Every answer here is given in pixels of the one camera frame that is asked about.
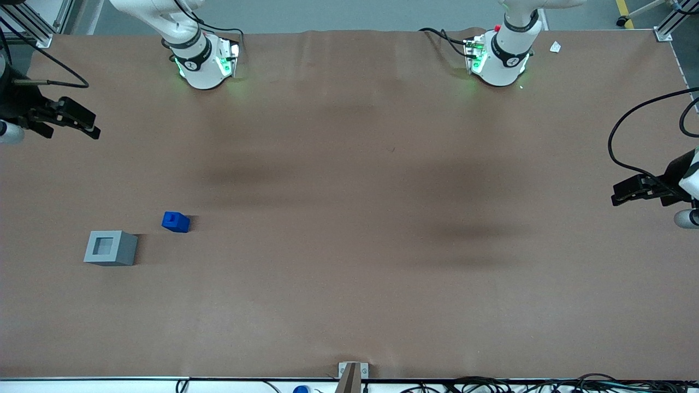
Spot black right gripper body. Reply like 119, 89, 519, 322
0, 53, 57, 139

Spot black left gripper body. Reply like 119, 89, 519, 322
660, 147, 699, 207

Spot blue plastic part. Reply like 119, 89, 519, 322
162, 211, 191, 234

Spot gray square base block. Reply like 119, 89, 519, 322
83, 230, 139, 267

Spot cart leg with caster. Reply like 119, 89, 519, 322
616, 0, 673, 28

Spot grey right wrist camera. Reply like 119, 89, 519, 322
0, 120, 26, 145

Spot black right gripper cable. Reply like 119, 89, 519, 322
0, 19, 90, 89

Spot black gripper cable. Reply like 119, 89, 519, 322
0, 19, 90, 89
608, 87, 699, 183

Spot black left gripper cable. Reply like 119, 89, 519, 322
608, 87, 699, 183

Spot aluminium frame profile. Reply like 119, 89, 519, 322
654, 0, 699, 43
0, 0, 74, 49

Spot black cable bundle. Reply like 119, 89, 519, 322
401, 373, 699, 393

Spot black left base cable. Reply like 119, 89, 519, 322
418, 27, 477, 59

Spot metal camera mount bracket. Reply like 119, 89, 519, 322
334, 361, 370, 393

